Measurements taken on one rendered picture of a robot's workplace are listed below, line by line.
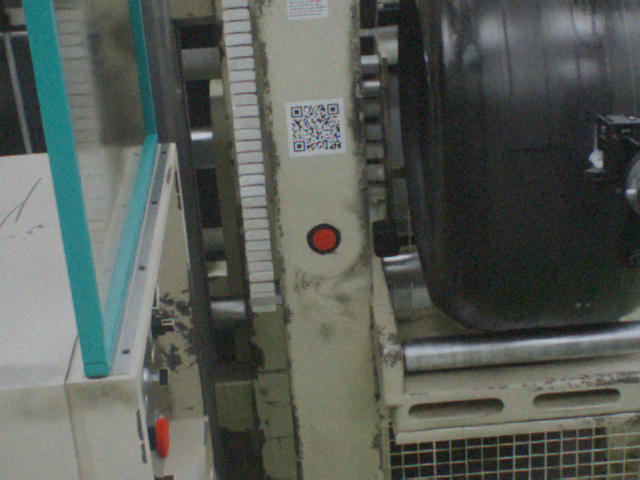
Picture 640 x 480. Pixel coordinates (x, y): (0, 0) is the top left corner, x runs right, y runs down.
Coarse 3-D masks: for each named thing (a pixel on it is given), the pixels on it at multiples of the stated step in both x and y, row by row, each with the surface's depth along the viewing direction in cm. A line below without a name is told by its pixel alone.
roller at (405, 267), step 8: (400, 256) 193; (408, 256) 192; (416, 256) 192; (384, 264) 192; (392, 264) 192; (400, 264) 192; (408, 264) 192; (416, 264) 192; (384, 272) 193; (392, 272) 192; (400, 272) 192; (408, 272) 192; (416, 272) 192; (392, 280) 192; (400, 280) 193; (408, 280) 193; (416, 280) 193; (424, 280) 193
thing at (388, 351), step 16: (384, 288) 176; (384, 304) 172; (384, 320) 167; (384, 336) 163; (384, 352) 161; (400, 352) 161; (384, 368) 162; (400, 368) 162; (384, 384) 163; (400, 384) 163; (384, 400) 164; (400, 400) 164
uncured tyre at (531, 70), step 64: (448, 0) 146; (512, 0) 143; (576, 0) 143; (448, 64) 144; (512, 64) 141; (576, 64) 141; (448, 128) 145; (512, 128) 141; (576, 128) 141; (448, 192) 147; (512, 192) 143; (576, 192) 143; (448, 256) 152; (512, 256) 147; (576, 256) 148; (512, 320) 159; (576, 320) 162
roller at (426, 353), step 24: (456, 336) 167; (480, 336) 167; (504, 336) 167; (528, 336) 167; (552, 336) 167; (576, 336) 167; (600, 336) 167; (624, 336) 167; (408, 360) 166; (432, 360) 166; (456, 360) 166; (480, 360) 167; (504, 360) 167; (528, 360) 167
